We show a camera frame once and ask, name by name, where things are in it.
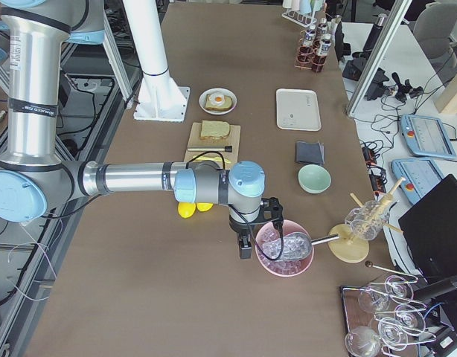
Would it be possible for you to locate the white cup rack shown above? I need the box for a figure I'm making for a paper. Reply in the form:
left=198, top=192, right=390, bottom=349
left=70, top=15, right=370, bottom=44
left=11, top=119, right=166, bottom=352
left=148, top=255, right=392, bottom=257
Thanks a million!
left=281, top=0, right=325, bottom=28

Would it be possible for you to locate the blue teach pendant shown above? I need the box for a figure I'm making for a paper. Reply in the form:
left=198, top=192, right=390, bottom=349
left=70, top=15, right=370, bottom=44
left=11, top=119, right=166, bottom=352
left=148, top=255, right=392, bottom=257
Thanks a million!
left=391, top=158, right=444, bottom=205
left=400, top=115, right=456, bottom=159

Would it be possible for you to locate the plain bread slice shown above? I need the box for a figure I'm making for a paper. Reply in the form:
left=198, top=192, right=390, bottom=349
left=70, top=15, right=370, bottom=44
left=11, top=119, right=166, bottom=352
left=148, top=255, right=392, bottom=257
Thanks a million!
left=199, top=120, right=231, bottom=140

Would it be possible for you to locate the yellow lemon near lime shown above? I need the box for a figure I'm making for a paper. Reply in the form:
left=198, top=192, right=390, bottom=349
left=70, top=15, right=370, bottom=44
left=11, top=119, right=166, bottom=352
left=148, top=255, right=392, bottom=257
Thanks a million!
left=177, top=202, right=196, bottom=219

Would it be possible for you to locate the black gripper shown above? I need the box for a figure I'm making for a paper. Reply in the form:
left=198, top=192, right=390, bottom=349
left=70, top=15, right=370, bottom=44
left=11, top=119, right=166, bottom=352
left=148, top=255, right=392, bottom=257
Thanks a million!
left=228, top=197, right=284, bottom=260

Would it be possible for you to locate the mint green bowl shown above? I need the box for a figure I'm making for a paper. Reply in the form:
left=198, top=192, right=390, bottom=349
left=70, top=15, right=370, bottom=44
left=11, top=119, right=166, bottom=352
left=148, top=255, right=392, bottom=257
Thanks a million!
left=298, top=164, right=332, bottom=194

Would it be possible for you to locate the cream serving tray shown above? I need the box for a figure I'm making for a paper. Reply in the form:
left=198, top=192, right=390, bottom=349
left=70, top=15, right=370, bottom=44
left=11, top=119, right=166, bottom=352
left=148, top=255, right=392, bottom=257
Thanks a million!
left=275, top=89, right=322, bottom=132

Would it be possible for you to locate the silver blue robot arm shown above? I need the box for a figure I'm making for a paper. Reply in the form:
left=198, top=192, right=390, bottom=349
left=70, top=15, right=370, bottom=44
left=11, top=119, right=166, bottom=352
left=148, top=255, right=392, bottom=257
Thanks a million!
left=0, top=1, right=284, bottom=259

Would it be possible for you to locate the glass mug on stand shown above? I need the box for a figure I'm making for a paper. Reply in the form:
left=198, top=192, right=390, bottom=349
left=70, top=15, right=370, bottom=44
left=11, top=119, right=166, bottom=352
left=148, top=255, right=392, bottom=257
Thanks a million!
left=345, top=200, right=390, bottom=241

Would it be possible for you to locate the pink bowl of ice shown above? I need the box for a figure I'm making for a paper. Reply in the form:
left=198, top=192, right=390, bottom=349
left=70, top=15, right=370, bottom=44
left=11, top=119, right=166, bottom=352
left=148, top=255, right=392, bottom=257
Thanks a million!
left=255, top=219, right=314, bottom=277

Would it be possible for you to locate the wooden cutting board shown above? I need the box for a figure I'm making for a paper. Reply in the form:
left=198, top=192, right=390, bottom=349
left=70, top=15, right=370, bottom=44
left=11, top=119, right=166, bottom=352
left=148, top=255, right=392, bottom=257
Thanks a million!
left=184, top=123, right=241, bottom=169

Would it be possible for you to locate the black laptop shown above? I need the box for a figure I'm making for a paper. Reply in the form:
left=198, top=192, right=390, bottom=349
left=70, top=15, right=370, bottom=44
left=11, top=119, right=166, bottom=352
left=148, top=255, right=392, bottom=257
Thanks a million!
left=399, top=174, right=457, bottom=277

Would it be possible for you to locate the copper wire bottle rack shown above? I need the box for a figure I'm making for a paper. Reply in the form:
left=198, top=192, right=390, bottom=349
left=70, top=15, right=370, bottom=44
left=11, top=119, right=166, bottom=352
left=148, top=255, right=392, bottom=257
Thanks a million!
left=295, top=30, right=320, bottom=70

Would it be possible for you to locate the bread slice with egg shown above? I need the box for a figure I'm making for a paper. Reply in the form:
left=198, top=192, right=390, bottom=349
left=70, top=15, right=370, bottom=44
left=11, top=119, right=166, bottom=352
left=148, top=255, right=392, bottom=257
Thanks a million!
left=203, top=91, right=233, bottom=112

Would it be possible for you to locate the yellow plastic knife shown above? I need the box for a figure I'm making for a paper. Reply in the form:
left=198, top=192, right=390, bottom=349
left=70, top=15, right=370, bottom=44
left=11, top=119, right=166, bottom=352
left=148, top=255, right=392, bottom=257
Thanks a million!
left=193, top=155, right=232, bottom=164

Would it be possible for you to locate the aluminium frame post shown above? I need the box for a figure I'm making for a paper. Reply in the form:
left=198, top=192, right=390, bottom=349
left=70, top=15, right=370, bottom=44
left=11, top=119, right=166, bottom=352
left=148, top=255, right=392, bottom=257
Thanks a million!
left=346, top=0, right=412, bottom=118

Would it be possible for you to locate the blue teach pendant far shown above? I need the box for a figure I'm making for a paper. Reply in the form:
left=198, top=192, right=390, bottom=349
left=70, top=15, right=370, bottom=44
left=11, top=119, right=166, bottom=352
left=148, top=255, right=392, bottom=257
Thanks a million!
left=400, top=115, right=456, bottom=159

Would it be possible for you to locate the dark sauce bottle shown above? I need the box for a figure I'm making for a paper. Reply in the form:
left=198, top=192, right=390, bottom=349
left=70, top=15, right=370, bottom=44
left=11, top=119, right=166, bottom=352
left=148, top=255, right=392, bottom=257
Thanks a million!
left=311, top=33, right=331, bottom=73

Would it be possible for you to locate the blue teach pendant near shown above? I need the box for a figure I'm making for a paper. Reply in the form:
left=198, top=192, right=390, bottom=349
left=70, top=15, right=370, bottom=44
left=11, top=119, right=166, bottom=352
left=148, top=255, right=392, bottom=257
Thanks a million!
left=391, top=158, right=444, bottom=205

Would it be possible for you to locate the grey folded cloth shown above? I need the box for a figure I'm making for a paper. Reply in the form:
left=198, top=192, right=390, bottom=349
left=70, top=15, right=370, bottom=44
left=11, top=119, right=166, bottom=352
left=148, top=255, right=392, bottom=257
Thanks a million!
left=295, top=141, right=325, bottom=166

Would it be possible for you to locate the yellow lemon far one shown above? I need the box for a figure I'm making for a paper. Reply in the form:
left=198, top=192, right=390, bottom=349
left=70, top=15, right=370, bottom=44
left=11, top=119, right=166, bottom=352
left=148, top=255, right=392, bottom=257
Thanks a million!
left=196, top=202, right=213, bottom=212

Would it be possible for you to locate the steel ice scoop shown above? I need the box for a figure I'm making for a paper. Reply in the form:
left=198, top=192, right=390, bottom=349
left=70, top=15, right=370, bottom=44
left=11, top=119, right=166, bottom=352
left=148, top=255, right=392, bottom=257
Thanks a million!
left=275, top=232, right=340, bottom=261

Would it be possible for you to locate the wine glass rack tray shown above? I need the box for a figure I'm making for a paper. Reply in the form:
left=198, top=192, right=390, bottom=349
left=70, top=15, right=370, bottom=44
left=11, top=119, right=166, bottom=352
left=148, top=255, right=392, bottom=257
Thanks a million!
left=339, top=274, right=436, bottom=356

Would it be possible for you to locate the white round plate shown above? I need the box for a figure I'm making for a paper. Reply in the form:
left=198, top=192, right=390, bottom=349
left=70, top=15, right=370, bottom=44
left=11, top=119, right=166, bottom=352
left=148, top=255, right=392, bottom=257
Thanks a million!
left=199, top=88, right=237, bottom=115

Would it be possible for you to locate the wooden mug tree stand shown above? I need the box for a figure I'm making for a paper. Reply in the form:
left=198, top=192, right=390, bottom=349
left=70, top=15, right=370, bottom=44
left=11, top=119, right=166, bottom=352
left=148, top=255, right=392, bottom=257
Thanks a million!
left=328, top=177, right=406, bottom=263

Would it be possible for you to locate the white camera pole base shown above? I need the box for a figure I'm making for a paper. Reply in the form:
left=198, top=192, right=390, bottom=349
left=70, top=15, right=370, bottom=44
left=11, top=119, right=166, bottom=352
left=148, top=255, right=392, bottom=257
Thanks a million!
left=124, top=0, right=190, bottom=123

